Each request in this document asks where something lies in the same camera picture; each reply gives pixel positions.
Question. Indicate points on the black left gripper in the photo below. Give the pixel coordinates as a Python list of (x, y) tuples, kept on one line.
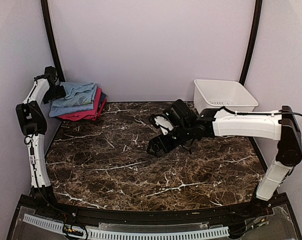
[(60, 92)]

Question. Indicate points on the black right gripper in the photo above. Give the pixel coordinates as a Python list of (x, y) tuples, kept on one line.
[(154, 142)]

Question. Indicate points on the light blue button shirt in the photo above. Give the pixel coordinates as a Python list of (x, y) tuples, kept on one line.
[(58, 110)]

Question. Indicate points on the blue cloth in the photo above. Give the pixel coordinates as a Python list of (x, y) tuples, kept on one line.
[(77, 94)]

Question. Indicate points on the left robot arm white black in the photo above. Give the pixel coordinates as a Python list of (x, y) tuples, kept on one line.
[(33, 126)]

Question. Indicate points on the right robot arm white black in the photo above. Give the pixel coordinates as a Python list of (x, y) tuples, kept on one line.
[(180, 126)]

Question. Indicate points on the folded pink red garment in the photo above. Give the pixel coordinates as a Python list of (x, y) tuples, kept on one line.
[(84, 115)]

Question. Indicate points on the folded dark blue garment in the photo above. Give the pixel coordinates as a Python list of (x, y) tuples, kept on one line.
[(102, 97)]

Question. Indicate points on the folded red garment underneath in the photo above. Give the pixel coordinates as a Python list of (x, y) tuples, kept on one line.
[(100, 108)]

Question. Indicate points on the white plastic bin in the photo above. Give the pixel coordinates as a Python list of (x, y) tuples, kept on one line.
[(213, 94)]

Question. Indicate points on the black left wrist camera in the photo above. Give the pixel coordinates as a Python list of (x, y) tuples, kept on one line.
[(50, 70)]

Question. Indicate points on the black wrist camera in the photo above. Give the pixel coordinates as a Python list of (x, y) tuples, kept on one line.
[(179, 114), (50, 70)]

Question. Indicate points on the left black frame post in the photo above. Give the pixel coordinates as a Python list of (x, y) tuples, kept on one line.
[(51, 39)]

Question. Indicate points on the black frame post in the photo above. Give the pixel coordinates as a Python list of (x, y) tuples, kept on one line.
[(251, 42), (51, 39)]

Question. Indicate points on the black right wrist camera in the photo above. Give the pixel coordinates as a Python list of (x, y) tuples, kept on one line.
[(179, 114)]

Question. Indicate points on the white slotted cable duct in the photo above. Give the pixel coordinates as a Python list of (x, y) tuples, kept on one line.
[(107, 231)]

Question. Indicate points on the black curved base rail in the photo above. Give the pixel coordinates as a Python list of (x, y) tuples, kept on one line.
[(227, 215)]

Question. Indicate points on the right black frame post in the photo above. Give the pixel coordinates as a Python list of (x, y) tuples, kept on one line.
[(251, 42)]

